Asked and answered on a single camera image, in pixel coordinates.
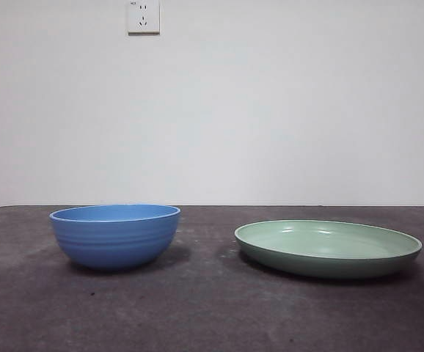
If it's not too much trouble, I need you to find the white wall socket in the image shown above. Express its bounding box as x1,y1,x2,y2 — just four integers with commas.
127,0,161,37

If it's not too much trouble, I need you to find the blue ribbed bowl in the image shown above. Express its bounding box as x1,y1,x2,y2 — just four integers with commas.
48,204,181,273

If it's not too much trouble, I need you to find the green round plate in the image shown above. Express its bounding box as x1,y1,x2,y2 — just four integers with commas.
233,219,423,279

